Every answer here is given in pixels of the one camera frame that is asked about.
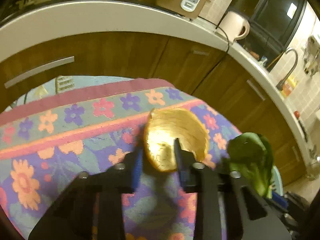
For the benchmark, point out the yellow dish soap bottle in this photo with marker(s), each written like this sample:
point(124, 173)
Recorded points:
point(288, 87)

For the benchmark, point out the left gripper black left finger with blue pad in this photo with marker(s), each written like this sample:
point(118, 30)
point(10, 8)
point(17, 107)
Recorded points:
point(71, 215)

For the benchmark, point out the white electric kettle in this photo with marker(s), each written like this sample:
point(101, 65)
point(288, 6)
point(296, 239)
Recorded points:
point(233, 26)

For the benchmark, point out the red tomato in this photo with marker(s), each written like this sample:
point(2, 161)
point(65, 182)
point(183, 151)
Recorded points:
point(297, 114)

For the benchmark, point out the floral tablecloth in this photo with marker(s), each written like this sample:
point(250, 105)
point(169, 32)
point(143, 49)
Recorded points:
point(46, 143)

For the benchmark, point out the light blue plastic basket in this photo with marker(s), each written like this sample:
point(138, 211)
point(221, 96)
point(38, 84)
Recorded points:
point(276, 181)

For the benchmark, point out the green leafy vegetable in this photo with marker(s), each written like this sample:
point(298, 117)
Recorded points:
point(251, 155)

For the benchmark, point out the dark window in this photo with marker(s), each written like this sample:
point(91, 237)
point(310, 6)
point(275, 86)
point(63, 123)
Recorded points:
point(273, 23)

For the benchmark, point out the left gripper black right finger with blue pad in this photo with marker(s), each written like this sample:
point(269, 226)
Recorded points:
point(226, 206)

